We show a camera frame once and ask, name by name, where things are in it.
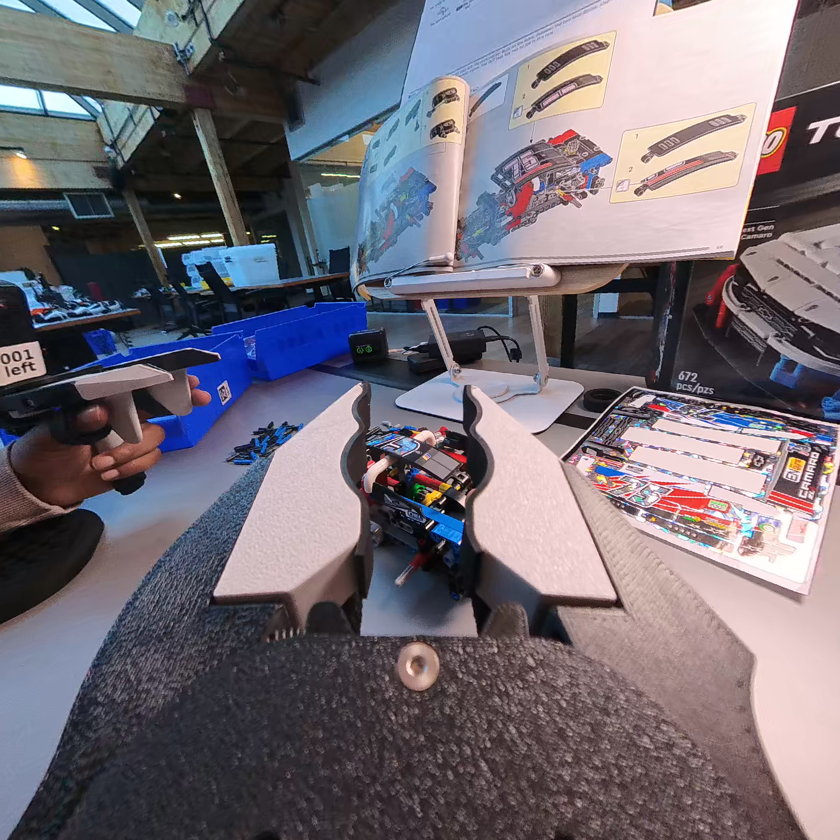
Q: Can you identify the colourful sticker sheet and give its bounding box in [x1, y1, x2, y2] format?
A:
[566, 387, 840, 595]

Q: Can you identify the lego race car model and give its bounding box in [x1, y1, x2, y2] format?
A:
[357, 423, 475, 601]

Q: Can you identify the white plastic storage box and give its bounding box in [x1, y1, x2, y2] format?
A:
[220, 244, 280, 284]

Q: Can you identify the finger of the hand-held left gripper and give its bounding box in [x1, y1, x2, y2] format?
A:
[72, 364, 176, 403]
[148, 377, 196, 419]

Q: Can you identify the black charger with green lights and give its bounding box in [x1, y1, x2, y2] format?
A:
[348, 328, 389, 368]

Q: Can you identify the black lego set box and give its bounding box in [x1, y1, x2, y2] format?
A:
[646, 0, 840, 424]

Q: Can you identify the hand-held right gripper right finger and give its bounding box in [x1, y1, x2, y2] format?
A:
[461, 385, 619, 636]

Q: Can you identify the black office chair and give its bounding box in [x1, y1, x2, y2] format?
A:
[197, 262, 247, 329]

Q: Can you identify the black power adapter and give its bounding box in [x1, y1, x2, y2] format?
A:
[407, 326, 522, 375]

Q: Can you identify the pile of blue black pins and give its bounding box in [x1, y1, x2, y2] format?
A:
[226, 420, 306, 466]

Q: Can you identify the blue storage bin with tag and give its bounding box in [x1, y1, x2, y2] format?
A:
[98, 333, 253, 454]

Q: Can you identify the lego instruction booklet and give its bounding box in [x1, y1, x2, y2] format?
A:
[350, 0, 798, 299]

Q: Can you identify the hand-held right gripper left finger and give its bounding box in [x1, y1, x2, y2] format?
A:
[212, 382, 374, 636]

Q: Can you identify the cluttered background desk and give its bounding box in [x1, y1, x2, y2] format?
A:
[0, 266, 142, 336]

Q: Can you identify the plain blue storage bin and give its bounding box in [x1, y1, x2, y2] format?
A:
[213, 302, 368, 382]

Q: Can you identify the white book stand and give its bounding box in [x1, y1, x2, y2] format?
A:
[384, 261, 630, 435]

